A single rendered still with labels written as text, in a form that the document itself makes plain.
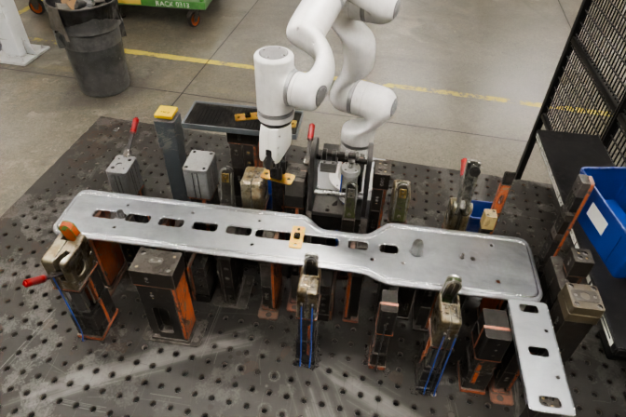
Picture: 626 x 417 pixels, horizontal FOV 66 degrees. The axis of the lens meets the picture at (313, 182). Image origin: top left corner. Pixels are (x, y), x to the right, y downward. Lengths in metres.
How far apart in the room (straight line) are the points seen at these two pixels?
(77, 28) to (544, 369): 3.47
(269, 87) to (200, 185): 0.57
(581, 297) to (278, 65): 0.92
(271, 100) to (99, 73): 3.08
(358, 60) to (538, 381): 0.97
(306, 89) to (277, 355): 0.84
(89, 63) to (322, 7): 3.03
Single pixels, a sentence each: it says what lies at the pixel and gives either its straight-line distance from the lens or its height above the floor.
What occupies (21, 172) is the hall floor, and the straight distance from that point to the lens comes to 3.61.
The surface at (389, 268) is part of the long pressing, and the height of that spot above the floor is 1.00.
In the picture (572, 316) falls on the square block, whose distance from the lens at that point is 1.39.
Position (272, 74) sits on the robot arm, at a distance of 1.02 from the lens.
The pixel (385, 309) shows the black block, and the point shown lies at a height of 0.99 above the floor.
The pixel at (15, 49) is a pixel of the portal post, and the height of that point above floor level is 0.09.
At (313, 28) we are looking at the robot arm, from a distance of 1.11.
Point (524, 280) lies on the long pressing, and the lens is 1.44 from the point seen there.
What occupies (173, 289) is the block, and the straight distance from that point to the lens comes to 1.37.
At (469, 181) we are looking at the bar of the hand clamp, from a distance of 1.44.
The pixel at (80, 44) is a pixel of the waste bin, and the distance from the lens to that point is 3.97.
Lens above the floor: 2.04
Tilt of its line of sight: 41 degrees down
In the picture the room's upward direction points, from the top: 2 degrees clockwise
